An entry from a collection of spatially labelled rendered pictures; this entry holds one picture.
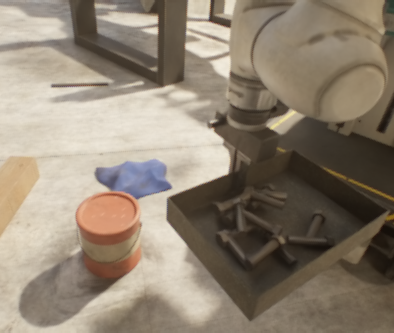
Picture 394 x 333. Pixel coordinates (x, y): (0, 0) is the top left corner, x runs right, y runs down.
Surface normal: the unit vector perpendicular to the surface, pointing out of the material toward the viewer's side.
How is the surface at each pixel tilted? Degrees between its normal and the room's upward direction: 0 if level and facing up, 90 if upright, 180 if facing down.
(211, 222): 0
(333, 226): 0
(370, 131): 90
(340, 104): 97
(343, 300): 0
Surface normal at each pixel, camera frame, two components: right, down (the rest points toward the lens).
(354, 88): 0.19, 0.70
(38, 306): 0.07, -0.81
